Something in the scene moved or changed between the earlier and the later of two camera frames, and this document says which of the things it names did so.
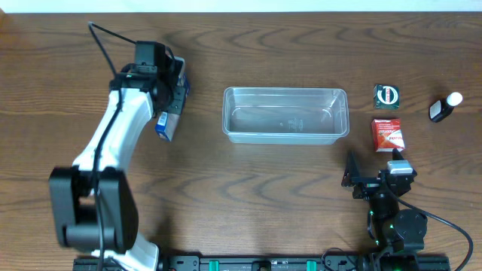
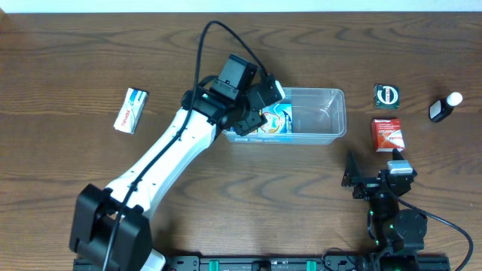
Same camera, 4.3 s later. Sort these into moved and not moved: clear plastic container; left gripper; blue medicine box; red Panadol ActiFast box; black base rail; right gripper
Moved: blue medicine box; left gripper
Not moved: clear plastic container; red Panadol ActiFast box; right gripper; black base rail
